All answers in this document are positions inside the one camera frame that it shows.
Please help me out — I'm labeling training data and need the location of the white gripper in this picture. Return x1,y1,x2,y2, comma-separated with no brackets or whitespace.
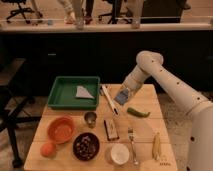
120,82,137,100

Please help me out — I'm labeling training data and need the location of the blue sponge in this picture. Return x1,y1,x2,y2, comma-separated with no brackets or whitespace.
114,89,129,105

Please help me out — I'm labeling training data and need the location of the red orange bowl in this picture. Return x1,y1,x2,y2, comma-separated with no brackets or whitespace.
47,117,74,144

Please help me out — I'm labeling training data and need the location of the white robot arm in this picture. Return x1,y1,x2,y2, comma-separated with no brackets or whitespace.
116,51,213,171

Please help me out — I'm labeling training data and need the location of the dark bowl with nuts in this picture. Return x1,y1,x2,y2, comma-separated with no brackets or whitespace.
73,132,100,161

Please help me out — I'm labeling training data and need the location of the green chili pepper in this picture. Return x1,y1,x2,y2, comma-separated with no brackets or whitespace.
127,107,150,118

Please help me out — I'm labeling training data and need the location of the silver fork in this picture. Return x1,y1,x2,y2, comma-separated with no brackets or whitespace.
128,128,139,165

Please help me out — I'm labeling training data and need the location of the brown chocolate bar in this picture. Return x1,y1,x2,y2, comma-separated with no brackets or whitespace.
104,119,119,141

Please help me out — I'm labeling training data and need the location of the grey folded cloth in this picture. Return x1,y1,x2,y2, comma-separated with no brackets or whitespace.
76,86,93,99

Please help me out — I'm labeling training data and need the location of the small metal cup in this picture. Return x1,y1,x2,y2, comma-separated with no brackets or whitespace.
84,112,97,128

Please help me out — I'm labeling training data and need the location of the yellow banana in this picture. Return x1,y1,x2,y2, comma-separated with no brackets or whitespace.
152,133,161,161

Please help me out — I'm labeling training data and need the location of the green plastic tray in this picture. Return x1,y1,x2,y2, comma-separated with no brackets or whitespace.
48,76,100,110

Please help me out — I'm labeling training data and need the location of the white cup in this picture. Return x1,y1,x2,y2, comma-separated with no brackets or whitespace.
110,143,129,165

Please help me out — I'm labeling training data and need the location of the orange fruit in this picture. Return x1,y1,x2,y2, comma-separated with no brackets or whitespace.
40,142,56,157

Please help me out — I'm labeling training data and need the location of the dark side chair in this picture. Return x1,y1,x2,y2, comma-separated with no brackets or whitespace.
0,58,40,168

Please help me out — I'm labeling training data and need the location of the black office chair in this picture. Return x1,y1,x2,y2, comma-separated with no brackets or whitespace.
0,0,43,24

